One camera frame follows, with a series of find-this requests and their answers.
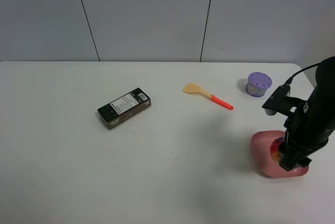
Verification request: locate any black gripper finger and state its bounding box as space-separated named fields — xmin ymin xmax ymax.
xmin=278 ymin=145 xmax=312 ymax=171

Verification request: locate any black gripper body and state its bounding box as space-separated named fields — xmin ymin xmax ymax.
xmin=284 ymin=57 xmax=334 ymax=156

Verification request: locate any rainbow coloured ball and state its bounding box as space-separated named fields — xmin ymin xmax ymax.
xmin=270 ymin=137 xmax=285 ymax=164

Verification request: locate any pink square plate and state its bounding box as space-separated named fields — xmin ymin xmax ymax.
xmin=251 ymin=130 xmax=309 ymax=178

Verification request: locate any purple lidded round container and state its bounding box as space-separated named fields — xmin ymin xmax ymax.
xmin=245 ymin=72 xmax=272 ymax=97

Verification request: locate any black rectangular carton box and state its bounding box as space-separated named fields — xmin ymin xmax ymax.
xmin=97 ymin=88 xmax=151 ymax=130

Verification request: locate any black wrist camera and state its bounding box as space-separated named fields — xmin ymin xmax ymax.
xmin=262 ymin=84 xmax=305 ymax=118

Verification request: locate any black camera cable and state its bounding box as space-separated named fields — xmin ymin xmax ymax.
xmin=284 ymin=62 xmax=321 ymax=86

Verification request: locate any toy spatula with orange handle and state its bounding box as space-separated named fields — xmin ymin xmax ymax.
xmin=183 ymin=83 xmax=234 ymax=110

